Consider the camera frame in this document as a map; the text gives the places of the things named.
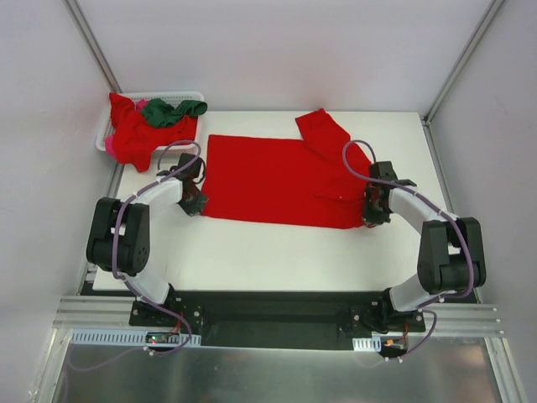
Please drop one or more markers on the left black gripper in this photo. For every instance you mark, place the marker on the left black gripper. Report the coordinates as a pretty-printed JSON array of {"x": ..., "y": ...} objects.
[{"x": 195, "y": 201}]

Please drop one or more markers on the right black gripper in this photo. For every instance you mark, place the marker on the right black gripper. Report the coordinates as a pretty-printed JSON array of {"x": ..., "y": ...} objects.
[{"x": 372, "y": 208}]

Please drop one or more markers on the red t shirt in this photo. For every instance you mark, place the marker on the red t shirt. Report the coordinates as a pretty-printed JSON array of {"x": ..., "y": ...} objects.
[
  {"x": 134, "y": 141},
  {"x": 311, "y": 181}
]

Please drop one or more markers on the white plastic laundry basket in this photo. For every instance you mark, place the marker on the white plastic laundry basket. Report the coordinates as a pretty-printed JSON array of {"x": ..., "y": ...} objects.
[{"x": 105, "y": 129}]

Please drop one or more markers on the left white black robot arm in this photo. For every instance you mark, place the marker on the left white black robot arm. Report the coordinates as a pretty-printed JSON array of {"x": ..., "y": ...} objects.
[{"x": 120, "y": 236}]

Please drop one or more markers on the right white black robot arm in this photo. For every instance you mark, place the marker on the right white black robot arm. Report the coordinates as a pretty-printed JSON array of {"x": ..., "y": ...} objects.
[{"x": 450, "y": 258}]

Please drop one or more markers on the red t shirt in basket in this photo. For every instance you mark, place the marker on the red t shirt in basket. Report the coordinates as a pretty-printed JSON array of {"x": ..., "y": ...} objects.
[{"x": 134, "y": 141}]

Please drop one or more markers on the green t shirt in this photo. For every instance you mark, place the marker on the green t shirt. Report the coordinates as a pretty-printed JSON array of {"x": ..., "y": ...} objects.
[{"x": 160, "y": 114}]

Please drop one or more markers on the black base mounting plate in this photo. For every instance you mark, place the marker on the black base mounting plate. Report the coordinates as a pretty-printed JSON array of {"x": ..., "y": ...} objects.
[{"x": 324, "y": 320}]

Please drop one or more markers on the right white slotted cable duct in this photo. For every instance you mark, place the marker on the right white slotted cable duct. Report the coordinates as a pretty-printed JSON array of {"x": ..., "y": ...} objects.
[{"x": 367, "y": 345}]

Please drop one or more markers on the white slotted cable duct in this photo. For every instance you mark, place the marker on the white slotted cable duct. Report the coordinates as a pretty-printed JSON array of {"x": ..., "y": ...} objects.
[
  {"x": 367, "y": 345},
  {"x": 138, "y": 338}
]

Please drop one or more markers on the left white slotted cable duct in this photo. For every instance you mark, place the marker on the left white slotted cable duct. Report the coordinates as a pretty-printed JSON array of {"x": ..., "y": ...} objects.
[{"x": 138, "y": 338}]

